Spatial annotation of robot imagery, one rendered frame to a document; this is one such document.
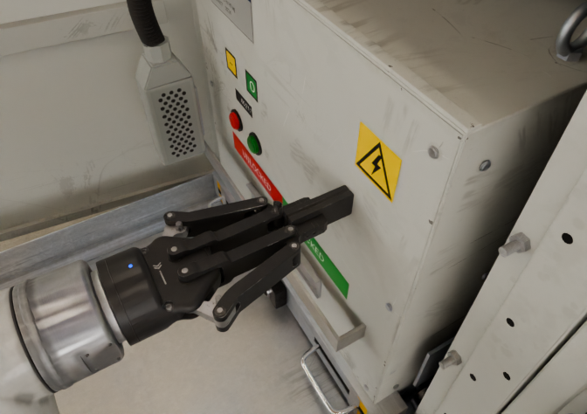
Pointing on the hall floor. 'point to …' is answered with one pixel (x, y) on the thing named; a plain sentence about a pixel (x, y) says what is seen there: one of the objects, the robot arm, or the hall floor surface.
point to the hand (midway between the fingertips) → (319, 212)
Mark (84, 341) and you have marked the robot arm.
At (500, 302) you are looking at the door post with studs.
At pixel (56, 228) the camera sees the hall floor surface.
